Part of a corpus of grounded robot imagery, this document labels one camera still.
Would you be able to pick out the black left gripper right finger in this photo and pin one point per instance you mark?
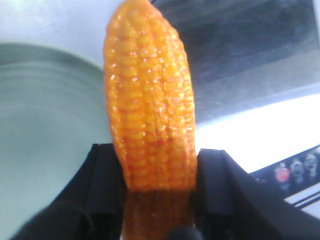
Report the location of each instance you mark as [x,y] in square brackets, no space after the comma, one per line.
[229,204]

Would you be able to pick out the black silver kitchen scale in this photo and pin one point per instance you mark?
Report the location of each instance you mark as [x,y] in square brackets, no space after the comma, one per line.
[255,67]

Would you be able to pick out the orange corn cob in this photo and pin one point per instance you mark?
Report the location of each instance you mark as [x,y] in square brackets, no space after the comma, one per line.
[151,111]

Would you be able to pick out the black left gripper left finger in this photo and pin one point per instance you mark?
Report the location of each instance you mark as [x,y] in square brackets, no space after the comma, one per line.
[90,206]

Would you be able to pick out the pale green round plate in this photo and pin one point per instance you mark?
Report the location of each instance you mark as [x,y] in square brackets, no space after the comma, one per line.
[52,110]

